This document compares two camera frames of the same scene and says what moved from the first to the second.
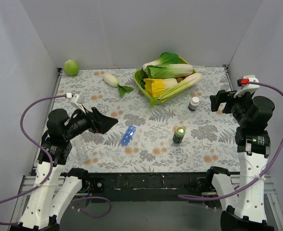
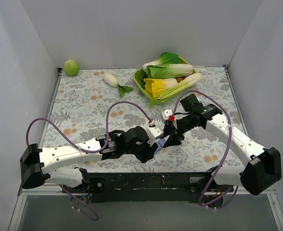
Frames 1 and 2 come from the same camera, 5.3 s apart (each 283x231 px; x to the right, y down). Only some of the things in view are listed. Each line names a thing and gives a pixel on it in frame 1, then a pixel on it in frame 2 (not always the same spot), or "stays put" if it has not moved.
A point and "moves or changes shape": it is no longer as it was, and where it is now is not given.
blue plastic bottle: (128, 135) moves or changes shape
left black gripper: (94, 121) → (150, 149)
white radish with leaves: (114, 82) stays put
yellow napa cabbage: (155, 86) stays put
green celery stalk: (183, 84) stays put
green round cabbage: (71, 67) stays put
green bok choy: (166, 65) stays put
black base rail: (140, 187) stays put
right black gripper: (227, 102) → (174, 132)
